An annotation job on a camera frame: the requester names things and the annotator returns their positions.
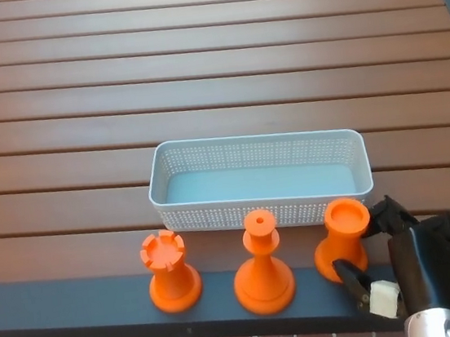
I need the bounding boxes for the orange slender chess piece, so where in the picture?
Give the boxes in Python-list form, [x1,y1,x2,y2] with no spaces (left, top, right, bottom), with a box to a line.
[224,206,300,319]

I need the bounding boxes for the orange rook chess piece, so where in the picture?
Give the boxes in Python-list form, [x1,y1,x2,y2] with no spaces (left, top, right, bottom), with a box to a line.
[137,225,206,317]

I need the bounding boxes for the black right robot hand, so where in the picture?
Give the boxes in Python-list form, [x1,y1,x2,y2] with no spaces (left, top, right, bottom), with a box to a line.
[322,186,450,328]

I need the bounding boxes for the white perforated plastic basket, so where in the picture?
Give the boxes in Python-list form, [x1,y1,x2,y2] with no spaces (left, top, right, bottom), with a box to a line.
[142,116,379,245]

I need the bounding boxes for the orange cup-top chess piece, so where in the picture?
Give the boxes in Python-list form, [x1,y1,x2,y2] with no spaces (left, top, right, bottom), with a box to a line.
[307,194,378,288]

